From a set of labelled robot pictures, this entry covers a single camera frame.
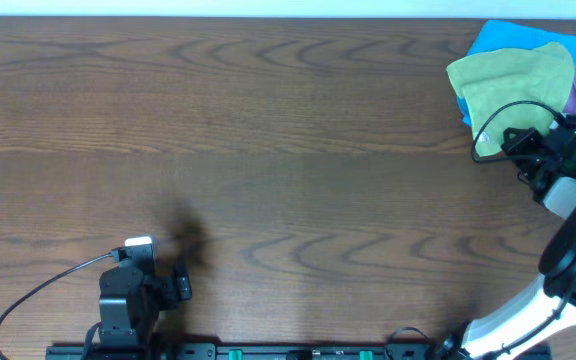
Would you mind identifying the light green cloth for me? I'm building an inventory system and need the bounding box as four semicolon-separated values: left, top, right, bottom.
447;42;575;156

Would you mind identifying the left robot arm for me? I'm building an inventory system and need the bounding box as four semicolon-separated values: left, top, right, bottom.
99;258;192;353

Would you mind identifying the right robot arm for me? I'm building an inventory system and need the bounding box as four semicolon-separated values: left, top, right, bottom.
428;116;576;359

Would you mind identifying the blue cloth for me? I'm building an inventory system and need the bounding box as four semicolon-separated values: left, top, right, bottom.
456;19;576;130

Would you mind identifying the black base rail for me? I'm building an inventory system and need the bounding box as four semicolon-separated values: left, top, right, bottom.
45;341;553;360

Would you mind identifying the left black cable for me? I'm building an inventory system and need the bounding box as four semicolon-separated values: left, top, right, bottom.
0;252;119;360

